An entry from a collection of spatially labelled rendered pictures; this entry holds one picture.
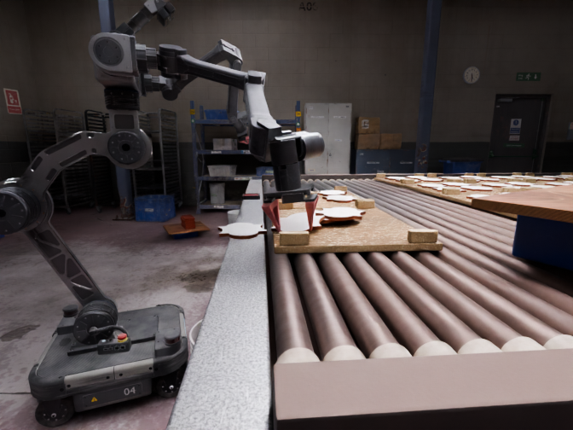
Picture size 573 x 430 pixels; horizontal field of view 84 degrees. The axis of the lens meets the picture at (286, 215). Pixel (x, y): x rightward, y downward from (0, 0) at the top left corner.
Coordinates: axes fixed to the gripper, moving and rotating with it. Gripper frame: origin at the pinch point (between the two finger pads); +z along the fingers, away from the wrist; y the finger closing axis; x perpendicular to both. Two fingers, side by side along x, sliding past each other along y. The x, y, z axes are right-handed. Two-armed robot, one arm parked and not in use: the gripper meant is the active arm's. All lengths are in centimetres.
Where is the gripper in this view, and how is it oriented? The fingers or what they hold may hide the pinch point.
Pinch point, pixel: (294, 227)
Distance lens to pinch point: 73.2
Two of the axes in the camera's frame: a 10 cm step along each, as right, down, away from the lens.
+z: 1.4, 9.5, 2.7
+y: -9.6, 0.7, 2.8
